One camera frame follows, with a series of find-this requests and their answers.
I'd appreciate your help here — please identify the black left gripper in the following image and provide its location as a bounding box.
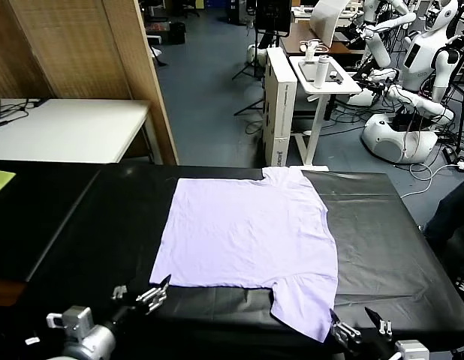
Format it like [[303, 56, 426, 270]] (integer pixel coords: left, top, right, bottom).
[[104, 274, 172, 332]]

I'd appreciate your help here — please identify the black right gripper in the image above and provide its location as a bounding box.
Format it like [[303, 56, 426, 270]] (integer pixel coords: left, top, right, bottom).
[[329, 306, 400, 360]]

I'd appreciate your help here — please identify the lavender T-shirt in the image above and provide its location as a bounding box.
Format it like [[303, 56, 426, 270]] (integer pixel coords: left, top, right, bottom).
[[149, 166, 339, 344]]

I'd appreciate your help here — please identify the black plastic table cover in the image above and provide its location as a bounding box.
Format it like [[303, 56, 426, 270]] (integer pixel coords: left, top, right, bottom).
[[20, 163, 464, 356]]

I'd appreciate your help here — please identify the person's leg in blue jeans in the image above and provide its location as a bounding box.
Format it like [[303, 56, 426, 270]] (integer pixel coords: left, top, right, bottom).
[[423, 174, 464, 260]]

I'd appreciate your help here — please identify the yellow-green cloth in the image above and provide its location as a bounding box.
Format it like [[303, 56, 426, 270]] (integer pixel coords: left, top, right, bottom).
[[0, 169, 17, 199]]

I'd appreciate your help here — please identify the white rectangular table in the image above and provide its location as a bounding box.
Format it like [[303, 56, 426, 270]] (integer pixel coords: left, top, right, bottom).
[[0, 97, 164, 165]]

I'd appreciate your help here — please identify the white mobile stand desk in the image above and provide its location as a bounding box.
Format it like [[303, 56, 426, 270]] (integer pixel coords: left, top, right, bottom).
[[288, 55, 363, 172]]

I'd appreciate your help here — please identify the tall white cardboard box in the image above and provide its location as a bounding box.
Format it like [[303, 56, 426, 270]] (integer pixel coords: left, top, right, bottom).
[[262, 46, 299, 170]]

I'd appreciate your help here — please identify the bamboo folding screen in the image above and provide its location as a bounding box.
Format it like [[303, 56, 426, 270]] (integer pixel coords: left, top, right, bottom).
[[0, 0, 179, 166]]

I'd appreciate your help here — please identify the black tripod stand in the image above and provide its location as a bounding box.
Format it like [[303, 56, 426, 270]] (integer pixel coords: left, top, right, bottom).
[[231, 29, 269, 82]]

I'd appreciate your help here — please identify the white bottle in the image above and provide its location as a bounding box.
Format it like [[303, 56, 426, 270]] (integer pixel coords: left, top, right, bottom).
[[314, 54, 330, 89]]

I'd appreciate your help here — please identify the grey tablet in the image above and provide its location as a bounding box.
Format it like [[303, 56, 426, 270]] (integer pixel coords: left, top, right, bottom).
[[298, 59, 344, 83]]

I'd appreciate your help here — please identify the black trash bin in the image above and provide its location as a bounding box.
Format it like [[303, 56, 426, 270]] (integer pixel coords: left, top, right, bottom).
[[167, 21, 187, 45]]

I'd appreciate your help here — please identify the white humanoid robot with base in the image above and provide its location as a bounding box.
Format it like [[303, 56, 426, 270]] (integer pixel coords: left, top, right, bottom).
[[346, 0, 462, 165]]

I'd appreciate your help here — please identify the small white desk gadget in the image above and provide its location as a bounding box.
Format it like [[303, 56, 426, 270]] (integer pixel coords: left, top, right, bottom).
[[299, 39, 329, 61]]

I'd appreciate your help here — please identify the brown wooden desk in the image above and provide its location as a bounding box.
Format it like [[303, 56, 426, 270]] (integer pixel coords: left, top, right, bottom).
[[279, 20, 368, 57]]

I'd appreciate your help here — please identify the black monitor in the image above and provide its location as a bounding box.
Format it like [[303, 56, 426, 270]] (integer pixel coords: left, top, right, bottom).
[[254, 0, 293, 38]]

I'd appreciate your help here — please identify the white curved panel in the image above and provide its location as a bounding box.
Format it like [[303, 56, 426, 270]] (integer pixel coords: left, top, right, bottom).
[[309, 0, 351, 49]]

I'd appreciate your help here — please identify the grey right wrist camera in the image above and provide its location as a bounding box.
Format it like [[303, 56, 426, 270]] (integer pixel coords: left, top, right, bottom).
[[395, 339, 430, 360]]

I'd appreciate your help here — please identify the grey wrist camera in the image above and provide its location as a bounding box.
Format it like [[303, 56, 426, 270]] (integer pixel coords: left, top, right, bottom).
[[395, 339, 430, 360], [46, 305, 95, 333]]

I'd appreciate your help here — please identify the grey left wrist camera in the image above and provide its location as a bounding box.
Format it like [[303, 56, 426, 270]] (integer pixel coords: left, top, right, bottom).
[[46, 305, 95, 333]]

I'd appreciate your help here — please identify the white floor cable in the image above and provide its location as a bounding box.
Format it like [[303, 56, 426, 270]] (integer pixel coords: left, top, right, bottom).
[[400, 155, 464, 200]]

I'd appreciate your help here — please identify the black cable with adapter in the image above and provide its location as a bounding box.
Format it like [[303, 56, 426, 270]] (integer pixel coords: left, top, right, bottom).
[[0, 97, 49, 131]]

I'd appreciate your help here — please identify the black camera tripod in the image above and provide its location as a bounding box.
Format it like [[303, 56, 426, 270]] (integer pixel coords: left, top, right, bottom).
[[447, 48, 464, 155]]

